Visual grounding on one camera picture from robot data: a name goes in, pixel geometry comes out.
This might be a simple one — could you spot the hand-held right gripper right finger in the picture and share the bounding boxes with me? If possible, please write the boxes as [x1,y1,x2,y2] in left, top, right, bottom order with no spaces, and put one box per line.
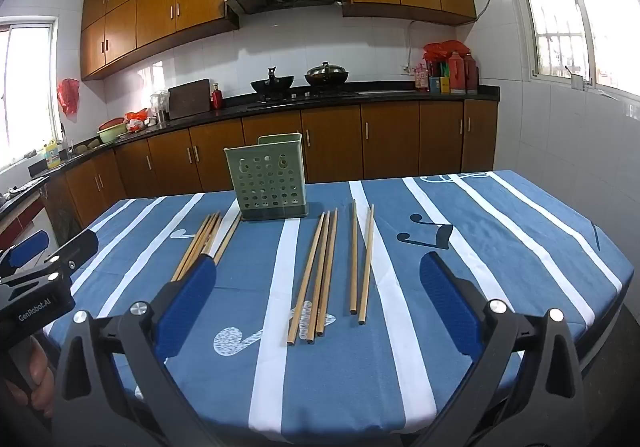
[415,252,592,447]

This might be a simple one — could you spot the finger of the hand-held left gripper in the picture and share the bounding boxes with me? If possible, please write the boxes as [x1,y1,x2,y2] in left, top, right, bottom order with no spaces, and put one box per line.
[0,228,100,287]
[0,231,52,274]

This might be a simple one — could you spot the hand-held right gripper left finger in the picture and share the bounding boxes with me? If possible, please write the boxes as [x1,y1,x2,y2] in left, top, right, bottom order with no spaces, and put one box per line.
[50,253,218,447]

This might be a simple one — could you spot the green perforated utensil holder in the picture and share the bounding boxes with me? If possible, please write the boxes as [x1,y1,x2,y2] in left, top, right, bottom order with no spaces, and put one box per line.
[223,133,310,222]

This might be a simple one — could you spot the person's left hand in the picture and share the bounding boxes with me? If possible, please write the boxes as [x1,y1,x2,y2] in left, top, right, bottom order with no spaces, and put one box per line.
[26,334,57,410]

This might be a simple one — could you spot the brown base cabinet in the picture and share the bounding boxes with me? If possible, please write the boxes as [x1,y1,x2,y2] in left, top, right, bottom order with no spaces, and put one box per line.
[114,99,499,186]
[40,149,127,248]

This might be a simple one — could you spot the blue striped tablecloth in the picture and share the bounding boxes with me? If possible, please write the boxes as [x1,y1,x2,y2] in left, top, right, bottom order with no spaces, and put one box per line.
[42,170,636,433]

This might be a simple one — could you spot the yellow dish soap bottle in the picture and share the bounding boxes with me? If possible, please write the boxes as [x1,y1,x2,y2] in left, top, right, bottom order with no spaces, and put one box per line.
[42,139,62,170]

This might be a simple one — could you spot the metal faucet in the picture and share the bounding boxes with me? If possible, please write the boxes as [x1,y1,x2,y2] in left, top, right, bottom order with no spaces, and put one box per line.
[59,123,76,160]

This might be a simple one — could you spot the green plastic basin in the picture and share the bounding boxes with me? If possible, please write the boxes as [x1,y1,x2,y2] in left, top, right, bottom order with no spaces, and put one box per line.
[97,118,130,144]

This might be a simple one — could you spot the red bag with food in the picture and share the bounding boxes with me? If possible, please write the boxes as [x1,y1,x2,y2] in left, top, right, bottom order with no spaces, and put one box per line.
[125,109,150,132]

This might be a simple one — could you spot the hanging red plastic bag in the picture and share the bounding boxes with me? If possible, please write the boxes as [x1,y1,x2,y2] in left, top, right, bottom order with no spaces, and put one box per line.
[56,78,81,116]

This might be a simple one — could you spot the narrow kitchen window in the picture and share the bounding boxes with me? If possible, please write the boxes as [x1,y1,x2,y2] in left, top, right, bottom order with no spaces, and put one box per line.
[0,17,58,172]

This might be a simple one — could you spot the glass condiment jars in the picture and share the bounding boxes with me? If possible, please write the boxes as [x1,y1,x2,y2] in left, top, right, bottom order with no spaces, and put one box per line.
[149,91,171,124]

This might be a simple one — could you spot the brown cutting board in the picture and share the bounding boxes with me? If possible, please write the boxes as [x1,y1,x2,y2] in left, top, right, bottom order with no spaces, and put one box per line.
[167,79,212,120]

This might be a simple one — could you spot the black kitchen countertop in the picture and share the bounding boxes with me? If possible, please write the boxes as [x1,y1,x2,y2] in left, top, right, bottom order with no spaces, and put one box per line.
[0,81,501,228]

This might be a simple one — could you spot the red thermos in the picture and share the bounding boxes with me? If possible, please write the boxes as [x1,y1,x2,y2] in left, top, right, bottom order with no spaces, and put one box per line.
[464,53,480,94]
[448,51,467,94]

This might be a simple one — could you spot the black wok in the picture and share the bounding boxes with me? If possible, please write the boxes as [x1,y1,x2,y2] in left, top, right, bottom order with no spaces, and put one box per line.
[250,67,295,102]

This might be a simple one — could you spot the black gas stove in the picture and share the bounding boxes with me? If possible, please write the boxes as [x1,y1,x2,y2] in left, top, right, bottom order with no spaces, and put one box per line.
[247,89,358,108]

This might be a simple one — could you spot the crumpled red bag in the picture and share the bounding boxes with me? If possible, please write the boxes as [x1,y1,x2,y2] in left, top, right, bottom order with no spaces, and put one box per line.
[423,40,471,62]

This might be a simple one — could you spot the lidded wok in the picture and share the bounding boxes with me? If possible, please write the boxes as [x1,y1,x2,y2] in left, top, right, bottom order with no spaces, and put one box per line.
[304,62,350,86]

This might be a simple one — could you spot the wide barred window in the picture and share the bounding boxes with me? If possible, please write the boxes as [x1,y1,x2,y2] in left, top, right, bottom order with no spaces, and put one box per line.
[492,0,640,102]

